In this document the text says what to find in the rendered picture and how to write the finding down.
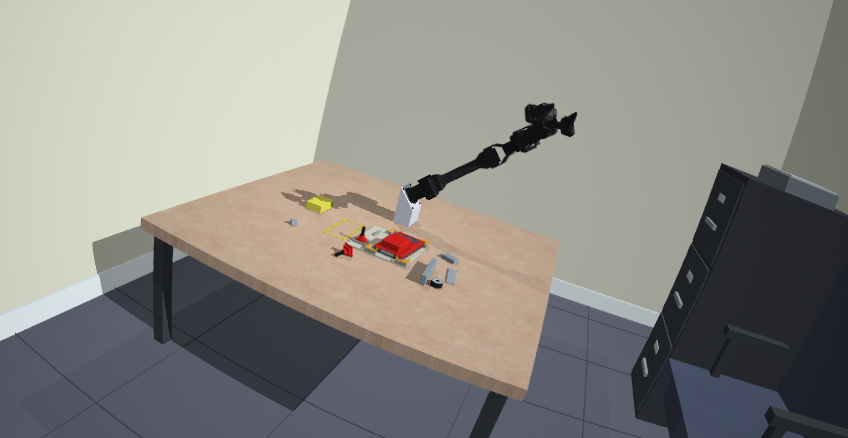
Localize yellow rectangular block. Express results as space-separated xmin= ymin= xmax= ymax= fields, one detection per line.
xmin=305 ymin=195 xmax=334 ymax=214

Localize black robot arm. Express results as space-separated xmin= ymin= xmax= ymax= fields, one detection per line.
xmin=405 ymin=124 xmax=545 ymax=203

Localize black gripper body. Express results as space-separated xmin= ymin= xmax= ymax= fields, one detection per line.
xmin=524 ymin=104 xmax=575 ymax=138

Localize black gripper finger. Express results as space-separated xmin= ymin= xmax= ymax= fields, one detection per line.
xmin=565 ymin=112 xmax=577 ymax=133
xmin=533 ymin=103 xmax=555 ymax=122

